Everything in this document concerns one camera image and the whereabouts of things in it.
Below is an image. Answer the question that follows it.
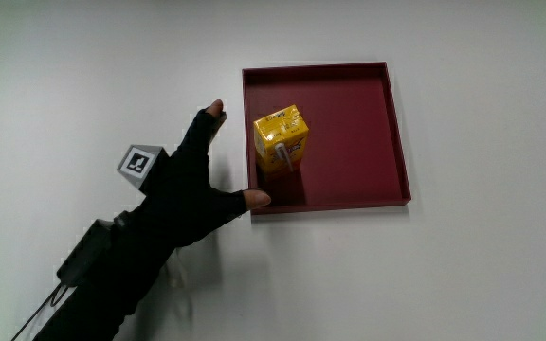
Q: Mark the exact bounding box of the person's left hand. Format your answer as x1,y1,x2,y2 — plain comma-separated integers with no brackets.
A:
116,99,272,248

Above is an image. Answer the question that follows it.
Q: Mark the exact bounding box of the yellow ice redtea carton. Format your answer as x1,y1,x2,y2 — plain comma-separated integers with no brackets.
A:
252,104,311,183

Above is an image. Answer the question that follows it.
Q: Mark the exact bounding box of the person's left forearm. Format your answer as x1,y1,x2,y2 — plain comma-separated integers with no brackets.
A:
32,207,180,341

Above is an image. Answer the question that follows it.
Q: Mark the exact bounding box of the black wrist sensor box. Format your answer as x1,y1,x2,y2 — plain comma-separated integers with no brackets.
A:
55,218,116,288

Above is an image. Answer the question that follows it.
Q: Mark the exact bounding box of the dark red square tray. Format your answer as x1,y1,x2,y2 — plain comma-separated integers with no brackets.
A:
241,61,412,217

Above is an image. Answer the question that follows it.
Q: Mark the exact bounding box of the thin black cable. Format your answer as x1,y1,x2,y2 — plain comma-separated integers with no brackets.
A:
9,282,71,341

